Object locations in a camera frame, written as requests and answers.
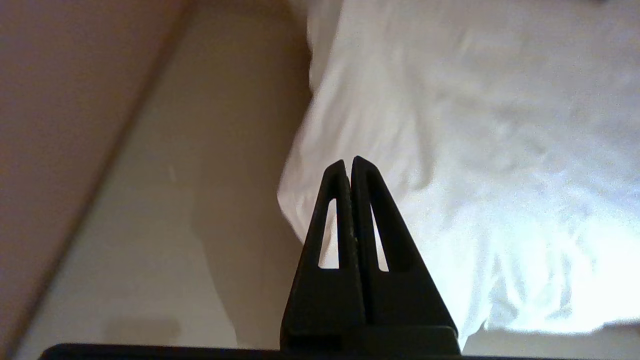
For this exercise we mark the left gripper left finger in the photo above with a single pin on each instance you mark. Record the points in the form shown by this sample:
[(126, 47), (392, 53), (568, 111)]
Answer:
[(325, 300)]

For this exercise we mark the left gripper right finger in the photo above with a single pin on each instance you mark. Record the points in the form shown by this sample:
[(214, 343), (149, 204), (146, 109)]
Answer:
[(400, 295)]

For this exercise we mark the white duvet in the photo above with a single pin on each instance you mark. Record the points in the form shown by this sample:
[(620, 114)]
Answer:
[(475, 150)]

